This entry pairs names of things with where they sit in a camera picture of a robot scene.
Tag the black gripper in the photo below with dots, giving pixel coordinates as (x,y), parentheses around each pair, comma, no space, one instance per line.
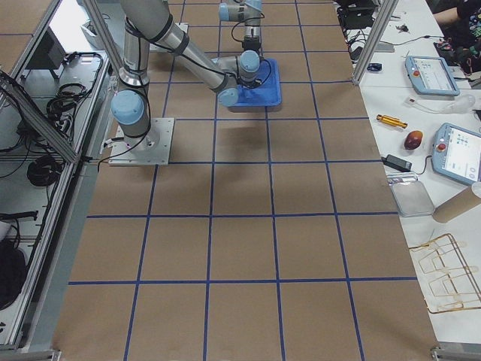
(248,85)
(252,42)

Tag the far teach pendant tablet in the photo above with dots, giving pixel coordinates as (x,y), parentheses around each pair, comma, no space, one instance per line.
(430,76)

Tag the near teach pendant tablet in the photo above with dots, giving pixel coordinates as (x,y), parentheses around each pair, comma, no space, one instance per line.
(456,154)

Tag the gold metal cylinder tool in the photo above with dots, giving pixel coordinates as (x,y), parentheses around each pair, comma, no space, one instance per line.
(391,121)

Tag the blue plastic tray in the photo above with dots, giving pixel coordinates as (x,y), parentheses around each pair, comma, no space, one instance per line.
(268,94)

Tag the aluminium frame post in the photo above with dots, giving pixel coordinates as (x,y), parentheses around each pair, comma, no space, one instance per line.
(380,23)

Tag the black power adapter brick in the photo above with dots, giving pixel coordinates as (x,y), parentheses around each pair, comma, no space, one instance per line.
(396,163)

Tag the cardboard tube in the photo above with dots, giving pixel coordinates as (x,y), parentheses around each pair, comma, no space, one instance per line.
(462,202)

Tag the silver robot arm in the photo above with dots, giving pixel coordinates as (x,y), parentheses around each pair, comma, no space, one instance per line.
(249,13)
(147,22)

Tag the gold wire rack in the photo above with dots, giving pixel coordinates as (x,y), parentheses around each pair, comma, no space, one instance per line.
(447,279)

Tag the teach pendant tablet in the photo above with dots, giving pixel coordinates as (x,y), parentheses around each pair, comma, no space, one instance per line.
(456,154)
(430,76)

